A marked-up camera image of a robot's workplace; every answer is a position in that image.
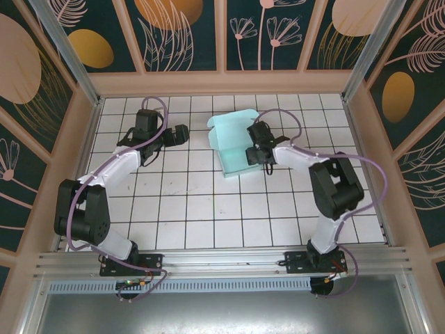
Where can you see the light blue paper box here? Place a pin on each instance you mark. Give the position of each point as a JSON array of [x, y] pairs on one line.
[[233, 132]]

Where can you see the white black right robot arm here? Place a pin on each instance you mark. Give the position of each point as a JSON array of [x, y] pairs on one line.
[[333, 188]]

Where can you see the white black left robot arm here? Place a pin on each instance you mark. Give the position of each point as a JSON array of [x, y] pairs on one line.
[[87, 215]]

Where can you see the small green circuit board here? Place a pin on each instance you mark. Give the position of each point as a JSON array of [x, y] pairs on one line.
[[130, 283]]

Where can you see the yellow power connector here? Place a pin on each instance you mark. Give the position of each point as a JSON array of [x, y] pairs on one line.
[[329, 280]]

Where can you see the grey metal sheet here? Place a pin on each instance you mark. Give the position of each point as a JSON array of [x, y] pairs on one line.
[[222, 313]]

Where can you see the aluminium frame post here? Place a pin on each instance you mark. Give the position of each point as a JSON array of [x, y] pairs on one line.
[[377, 52], [69, 59]]

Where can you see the aluminium mounting rail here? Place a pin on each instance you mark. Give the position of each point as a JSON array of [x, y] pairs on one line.
[[222, 261]]

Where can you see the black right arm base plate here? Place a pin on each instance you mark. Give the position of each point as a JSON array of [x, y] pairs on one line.
[[295, 262]]

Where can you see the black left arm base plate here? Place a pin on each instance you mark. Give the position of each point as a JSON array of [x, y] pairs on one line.
[[153, 262]]

